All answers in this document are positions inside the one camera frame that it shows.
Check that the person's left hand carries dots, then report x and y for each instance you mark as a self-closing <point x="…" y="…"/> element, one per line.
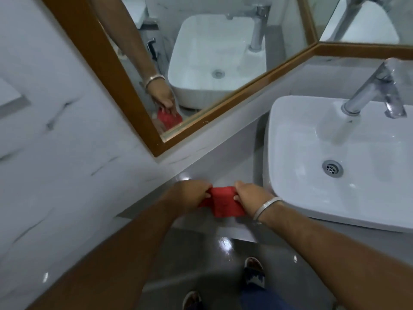
<point x="185" y="196"/>

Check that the wooden framed mirror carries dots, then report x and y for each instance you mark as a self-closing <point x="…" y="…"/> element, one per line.
<point x="200" y="61"/>
<point x="361" y="25"/>

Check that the chrome faucet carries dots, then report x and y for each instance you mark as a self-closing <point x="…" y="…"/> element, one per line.
<point x="376" y="90"/>

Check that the person's left shoe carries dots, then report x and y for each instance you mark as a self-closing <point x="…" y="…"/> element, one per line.
<point x="192" y="300"/>

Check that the person's right hand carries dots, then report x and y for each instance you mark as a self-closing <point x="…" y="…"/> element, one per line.
<point x="251" y="196"/>

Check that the person's left forearm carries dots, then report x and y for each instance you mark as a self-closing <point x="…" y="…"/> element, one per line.
<point x="106" y="258"/>

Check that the person's left fingers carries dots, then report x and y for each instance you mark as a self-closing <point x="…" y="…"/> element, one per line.
<point x="204" y="191"/>

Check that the red cloth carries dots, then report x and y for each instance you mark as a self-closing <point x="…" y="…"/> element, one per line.
<point x="223" y="201"/>

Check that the person's right forearm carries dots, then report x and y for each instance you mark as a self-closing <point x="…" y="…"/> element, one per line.
<point x="335" y="258"/>

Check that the person's blue trouser leg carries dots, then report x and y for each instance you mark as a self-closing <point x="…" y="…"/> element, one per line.
<point x="263" y="298"/>

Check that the white ceramic sink basin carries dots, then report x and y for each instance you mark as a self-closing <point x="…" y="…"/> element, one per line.
<point x="342" y="164"/>

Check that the person's right shoe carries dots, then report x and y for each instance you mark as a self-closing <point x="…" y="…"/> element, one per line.
<point x="254" y="272"/>

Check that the chrome sink drain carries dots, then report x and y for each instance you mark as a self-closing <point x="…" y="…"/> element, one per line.
<point x="332" y="168"/>

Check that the person's shoe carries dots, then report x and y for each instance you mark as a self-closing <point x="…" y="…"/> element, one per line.
<point x="254" y="272"/>
<point x="192" y="300"/>

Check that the person's right fingers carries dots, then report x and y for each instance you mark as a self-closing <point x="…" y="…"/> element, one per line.
<point x="238" y="192"/>

